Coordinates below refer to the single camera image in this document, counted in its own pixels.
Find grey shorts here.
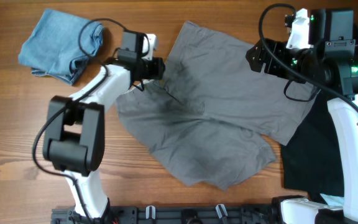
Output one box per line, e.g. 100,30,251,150
116,21,313,190

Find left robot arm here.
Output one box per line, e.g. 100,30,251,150
43,30,165,223

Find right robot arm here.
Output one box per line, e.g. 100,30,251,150
246,8,358,223

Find folded blue denim garment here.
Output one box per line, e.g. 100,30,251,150
18,9,104,85

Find black garment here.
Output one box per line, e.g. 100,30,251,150
281,91,344,204

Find light blue garment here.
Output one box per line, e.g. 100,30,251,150
320,194,344,206

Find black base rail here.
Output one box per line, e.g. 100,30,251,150
50,203,279,224

